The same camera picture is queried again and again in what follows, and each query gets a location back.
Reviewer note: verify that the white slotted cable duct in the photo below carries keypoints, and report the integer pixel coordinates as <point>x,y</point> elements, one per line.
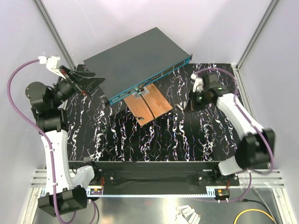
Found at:
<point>94,192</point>

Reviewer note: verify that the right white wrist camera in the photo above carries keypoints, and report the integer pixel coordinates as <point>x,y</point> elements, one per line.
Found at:
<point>197,83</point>

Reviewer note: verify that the pile of white modules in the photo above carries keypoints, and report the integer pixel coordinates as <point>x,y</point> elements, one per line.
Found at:
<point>187,215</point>

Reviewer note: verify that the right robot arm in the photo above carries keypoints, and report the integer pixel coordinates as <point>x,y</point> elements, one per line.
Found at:
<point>256,144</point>

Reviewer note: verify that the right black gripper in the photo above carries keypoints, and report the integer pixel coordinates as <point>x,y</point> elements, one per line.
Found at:
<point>192,103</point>

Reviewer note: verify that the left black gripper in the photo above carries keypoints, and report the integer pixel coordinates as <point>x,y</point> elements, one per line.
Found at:
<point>84,85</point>

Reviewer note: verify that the dark teal network switch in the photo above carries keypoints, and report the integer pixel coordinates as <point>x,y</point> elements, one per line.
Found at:
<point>136,63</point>

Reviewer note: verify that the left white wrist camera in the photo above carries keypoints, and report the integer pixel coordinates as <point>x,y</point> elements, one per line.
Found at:
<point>51,64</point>

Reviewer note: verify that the wooden board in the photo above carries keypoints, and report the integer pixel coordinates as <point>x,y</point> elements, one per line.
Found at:
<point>150,98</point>

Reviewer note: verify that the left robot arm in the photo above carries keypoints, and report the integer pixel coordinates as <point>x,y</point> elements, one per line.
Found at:
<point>63,193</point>

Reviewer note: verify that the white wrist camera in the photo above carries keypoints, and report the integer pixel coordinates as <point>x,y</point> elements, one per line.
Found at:
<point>197,83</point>
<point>51,64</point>

